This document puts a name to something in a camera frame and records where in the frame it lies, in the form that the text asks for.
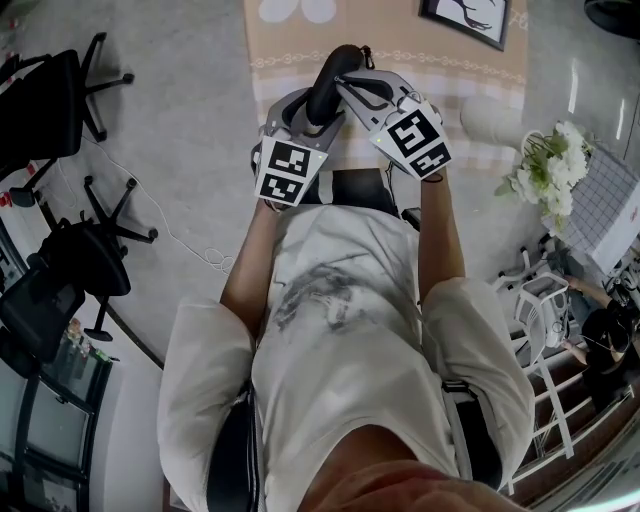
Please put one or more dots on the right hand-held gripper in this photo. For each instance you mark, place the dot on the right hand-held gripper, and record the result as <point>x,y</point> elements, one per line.
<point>415,140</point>

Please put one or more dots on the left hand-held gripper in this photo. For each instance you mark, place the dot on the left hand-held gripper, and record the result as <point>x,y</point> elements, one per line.
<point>285,165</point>

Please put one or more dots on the black glasses case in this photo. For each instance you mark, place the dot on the black glasses case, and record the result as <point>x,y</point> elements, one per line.
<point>330,75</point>

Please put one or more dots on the person's left forearm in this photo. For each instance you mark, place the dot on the person's left forearm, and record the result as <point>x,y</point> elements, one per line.
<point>252,270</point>

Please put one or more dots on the person's right forearm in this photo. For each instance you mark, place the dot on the person's right forearm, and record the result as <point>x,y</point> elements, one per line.
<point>440,240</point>

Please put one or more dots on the beige checkered flower tablecloth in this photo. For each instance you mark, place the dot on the beige checkered flower tablecloth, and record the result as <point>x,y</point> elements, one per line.
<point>450,75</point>

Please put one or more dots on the person's dark trousers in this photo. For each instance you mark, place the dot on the person's dark trousers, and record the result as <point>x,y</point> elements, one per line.
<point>360,192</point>

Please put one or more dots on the white vase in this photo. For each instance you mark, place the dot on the white vase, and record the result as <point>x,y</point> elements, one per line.
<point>492,120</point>

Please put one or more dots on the white flower bouquet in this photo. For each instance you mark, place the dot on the white flower bouquet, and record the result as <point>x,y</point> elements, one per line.
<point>550,170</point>

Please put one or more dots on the white grid-pattern tablecloth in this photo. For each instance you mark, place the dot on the white grid-pattern tablecloth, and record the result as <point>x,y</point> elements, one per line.
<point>600,200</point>

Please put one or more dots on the person's white printed t-shirt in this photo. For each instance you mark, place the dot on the person's white printed t-shirt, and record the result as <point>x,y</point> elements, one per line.
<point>350,360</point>

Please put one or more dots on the white office chair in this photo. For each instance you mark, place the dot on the white office chair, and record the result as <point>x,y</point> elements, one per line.
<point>535,300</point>

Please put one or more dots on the black office chair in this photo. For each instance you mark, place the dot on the black office chair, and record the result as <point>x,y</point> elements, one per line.
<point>50,105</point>
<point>85,265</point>

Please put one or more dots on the white metal rack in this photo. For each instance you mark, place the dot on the white metal rack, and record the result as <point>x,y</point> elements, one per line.
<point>555,415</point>

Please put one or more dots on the person's head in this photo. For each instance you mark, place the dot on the person's head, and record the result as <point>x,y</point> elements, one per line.
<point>395,475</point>

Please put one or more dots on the glass display cabinet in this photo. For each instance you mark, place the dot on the glass display cabinet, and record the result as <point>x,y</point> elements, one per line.
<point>50,415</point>

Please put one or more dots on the black picture frame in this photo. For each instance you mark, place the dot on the black picture frame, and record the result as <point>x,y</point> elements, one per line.
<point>465,20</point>

